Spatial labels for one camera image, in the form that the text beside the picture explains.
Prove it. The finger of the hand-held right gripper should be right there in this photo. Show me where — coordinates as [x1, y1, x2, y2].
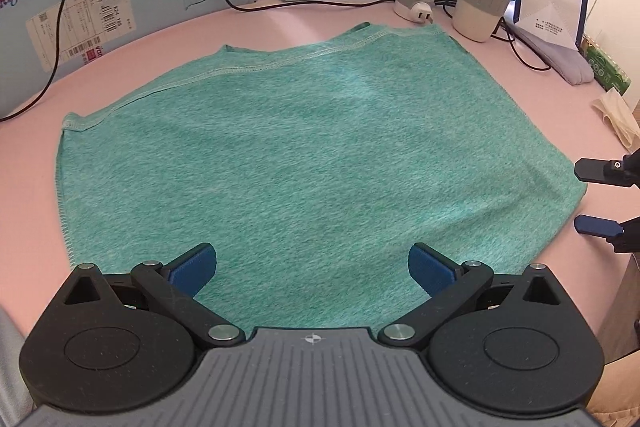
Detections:
[574, 152, 640, 188]
[575, 215, 640, 254]

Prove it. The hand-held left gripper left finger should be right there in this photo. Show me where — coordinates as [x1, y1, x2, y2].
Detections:
[62, 243, 246, 350]

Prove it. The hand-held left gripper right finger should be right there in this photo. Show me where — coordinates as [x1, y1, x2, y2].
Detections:
[377, 243, 561, 350]

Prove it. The green t-shirt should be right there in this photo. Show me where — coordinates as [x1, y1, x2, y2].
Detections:
[55, 23, 587, 330]

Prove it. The green box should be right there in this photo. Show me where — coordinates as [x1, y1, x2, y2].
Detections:
[582, 34, 632, 95]

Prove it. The lavender folded cloth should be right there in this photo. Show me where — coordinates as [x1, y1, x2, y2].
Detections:
[510, 22, 596, 85]

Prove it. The black adapter cable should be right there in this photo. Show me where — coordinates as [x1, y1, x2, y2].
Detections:
[440, 0, 552, 71]

